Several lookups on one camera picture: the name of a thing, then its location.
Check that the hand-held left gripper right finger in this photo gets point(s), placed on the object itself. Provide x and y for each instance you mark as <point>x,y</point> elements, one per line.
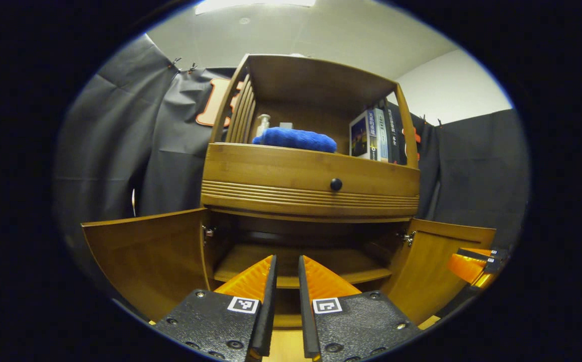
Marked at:
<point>307,317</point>

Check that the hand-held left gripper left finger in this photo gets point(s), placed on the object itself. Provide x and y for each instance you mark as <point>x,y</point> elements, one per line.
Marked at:
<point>267,322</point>

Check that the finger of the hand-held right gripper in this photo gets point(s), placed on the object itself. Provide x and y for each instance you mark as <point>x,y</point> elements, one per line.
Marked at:
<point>464,266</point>
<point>477,254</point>

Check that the wooden cabinet door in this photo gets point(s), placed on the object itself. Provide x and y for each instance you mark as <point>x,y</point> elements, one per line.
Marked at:
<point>150,256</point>
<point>437,281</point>

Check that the wooden double-door shoe cabinet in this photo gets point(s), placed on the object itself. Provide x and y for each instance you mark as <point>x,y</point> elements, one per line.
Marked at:
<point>316,83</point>

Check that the metal door hinge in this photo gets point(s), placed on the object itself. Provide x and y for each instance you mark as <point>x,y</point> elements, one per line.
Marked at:
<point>207,234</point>
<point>408,237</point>

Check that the wooden inner shelf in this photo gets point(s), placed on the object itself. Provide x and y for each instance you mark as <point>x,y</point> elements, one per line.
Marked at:
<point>351,266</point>

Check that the round black drawer knob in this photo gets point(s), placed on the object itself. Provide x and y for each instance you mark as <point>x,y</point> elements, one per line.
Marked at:
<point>336,184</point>

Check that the wooden drawer with grooves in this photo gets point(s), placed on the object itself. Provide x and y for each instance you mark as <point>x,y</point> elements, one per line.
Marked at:
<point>291,173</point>

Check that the grey spine book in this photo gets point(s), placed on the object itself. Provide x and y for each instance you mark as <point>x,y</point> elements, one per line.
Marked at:
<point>381,134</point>

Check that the blue folded towel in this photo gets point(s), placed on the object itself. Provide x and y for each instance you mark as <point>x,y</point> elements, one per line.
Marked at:
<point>296,139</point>

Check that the white pump bottle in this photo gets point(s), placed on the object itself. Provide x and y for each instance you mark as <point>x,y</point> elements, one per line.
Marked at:
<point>262,124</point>

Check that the black backdrop cloth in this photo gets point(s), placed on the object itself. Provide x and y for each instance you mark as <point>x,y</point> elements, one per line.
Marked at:
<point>105,151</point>

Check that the ceiling light panel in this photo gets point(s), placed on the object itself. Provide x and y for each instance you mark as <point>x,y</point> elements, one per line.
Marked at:
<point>253,5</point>

